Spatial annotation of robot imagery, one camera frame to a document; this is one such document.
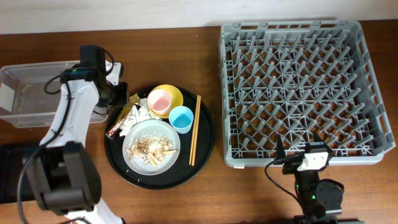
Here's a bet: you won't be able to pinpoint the brown gold snack wrapper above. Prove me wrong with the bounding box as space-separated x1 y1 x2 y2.
105 93 139 139

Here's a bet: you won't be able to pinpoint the white napkin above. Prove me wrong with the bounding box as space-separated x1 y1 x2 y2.
119 98 161 136

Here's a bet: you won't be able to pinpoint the pink cup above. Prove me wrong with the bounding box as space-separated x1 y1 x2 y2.
147 89 171 116

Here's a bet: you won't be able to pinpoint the yellow bowl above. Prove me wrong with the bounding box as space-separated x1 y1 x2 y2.
150 84 183 119

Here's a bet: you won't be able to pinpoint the light blue cup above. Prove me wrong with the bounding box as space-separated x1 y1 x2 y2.
169 106 194 134

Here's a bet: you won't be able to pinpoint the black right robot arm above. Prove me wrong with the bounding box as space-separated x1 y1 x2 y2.
274 133 345 223

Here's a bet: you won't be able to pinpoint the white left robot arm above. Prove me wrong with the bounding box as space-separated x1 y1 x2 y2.
17 45 129 223

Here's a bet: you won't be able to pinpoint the grey plastic dishwasher rack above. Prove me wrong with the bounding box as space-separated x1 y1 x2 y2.
219 21 396 167

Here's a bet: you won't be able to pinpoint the clear plastic waste bin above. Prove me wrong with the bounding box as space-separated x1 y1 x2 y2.
0 60 111 128

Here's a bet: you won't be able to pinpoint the round black serving tray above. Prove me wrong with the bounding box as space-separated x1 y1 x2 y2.
104 100 215 190

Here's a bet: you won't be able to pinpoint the grey plate with food scraps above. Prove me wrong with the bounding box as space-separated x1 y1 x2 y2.
122 119 181 175

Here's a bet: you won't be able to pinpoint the food scraps on plate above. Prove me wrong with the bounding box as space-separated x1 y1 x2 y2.
126 136 178 167

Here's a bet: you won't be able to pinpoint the right wooden chopstick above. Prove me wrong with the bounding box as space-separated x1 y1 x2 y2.
190 95 202 167

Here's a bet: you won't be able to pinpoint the black rectangular bin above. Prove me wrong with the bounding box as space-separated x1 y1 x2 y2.
1 142 37 204

